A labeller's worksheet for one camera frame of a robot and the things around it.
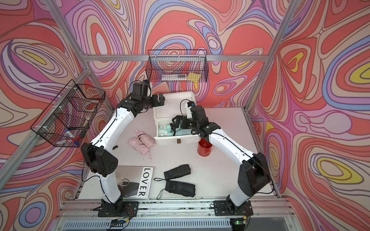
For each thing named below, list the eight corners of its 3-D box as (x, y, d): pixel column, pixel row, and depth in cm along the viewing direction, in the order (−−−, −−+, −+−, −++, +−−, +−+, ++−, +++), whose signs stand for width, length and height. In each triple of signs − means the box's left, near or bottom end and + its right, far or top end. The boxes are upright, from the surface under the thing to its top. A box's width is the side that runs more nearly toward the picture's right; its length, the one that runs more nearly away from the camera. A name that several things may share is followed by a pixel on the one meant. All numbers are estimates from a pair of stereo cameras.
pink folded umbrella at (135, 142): (128, 143, 100) (127, 140, 97) (135, 138, 103) (133, 135, 99) (148, 160, 92) (147, 157, 89) (155, 154, 95) (153, 151, 91)
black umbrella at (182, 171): (166, 183, 83) (165, 181, 81) (163, 173, 86) (163, 172, 85) (191, 173, 86) (191, 172, 85) (187, 164, 90) (187, 162, 88)
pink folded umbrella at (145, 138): (133, 135, 105) (131, 132, 102) (140, 129, 109) (139, 126, 106) (149, 150, 98) (148, 147, 95) (157, 143, 101) (156, 140, 98)
